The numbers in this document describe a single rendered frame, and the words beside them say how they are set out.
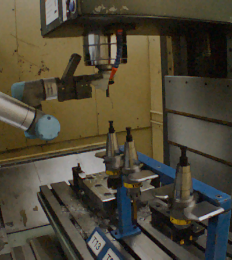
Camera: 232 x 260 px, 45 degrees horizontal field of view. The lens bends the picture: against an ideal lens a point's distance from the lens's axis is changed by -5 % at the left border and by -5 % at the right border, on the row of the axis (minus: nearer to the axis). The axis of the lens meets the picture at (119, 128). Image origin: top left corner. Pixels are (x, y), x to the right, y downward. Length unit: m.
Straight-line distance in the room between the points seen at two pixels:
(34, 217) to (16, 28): 1.21
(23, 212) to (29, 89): 0.98
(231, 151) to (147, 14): 0.67
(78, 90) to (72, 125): 1.12
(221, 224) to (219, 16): 0.62
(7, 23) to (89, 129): 0.95
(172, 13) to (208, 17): 0.13
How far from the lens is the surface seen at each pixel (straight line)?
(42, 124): 0.83
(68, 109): 2.08
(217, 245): 0.64
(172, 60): 1.44
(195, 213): 0.55
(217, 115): 1.22
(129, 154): 0.74
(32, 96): 0.97
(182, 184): 0.57
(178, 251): 0.98
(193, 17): 0.87
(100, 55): 0.99
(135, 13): 0.76
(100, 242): 0.95
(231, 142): 1.19
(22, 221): 1.74
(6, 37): 2.00
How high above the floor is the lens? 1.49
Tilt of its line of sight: 13 degrees down
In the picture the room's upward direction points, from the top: 3 degrees counter-clockwise
